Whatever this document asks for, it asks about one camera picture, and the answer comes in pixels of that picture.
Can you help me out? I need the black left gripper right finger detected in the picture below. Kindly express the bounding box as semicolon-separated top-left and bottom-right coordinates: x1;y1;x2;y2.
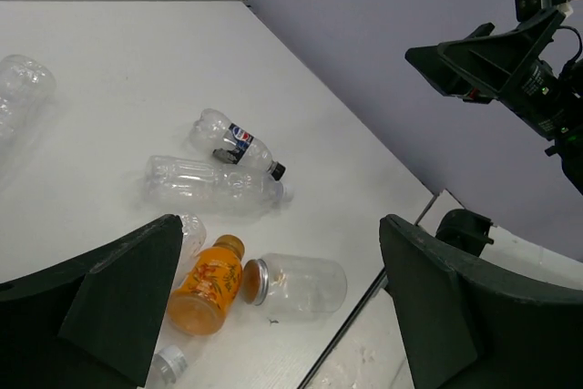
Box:
379;215;582;388

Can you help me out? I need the clear wide-mouth plastic jar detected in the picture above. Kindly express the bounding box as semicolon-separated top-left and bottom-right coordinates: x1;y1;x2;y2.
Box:
240;253;347;322

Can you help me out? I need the clear bottle white cap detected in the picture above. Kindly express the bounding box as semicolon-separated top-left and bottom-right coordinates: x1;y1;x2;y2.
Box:
152;345;189;384

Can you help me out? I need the long clear ribbed bottle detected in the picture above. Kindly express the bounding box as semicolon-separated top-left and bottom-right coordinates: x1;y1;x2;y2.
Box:
143;156;294;217

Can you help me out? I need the large clear crumpled bottle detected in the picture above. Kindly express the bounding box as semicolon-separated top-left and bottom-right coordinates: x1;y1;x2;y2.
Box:
1;55;56;144

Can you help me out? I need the small Pepsi labelled bottle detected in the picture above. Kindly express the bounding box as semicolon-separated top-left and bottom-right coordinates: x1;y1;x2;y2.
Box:
189;108;286;181

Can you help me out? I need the orange juice bottle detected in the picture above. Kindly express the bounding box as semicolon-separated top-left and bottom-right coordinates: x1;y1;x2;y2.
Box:
167;234;245;336

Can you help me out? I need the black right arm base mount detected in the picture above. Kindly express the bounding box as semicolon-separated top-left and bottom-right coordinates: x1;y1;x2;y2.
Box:
435;209;494;257

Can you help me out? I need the clear bottle blue label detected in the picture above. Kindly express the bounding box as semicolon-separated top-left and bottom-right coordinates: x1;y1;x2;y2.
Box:
172;213;207;289

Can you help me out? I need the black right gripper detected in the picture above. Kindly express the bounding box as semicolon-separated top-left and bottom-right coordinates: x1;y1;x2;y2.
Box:
404;7;582;138

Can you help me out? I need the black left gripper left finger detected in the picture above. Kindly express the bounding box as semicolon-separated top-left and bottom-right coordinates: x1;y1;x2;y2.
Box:
1;215;183;388

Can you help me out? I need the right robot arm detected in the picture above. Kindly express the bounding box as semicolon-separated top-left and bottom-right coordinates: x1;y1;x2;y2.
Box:
405;7;582;189

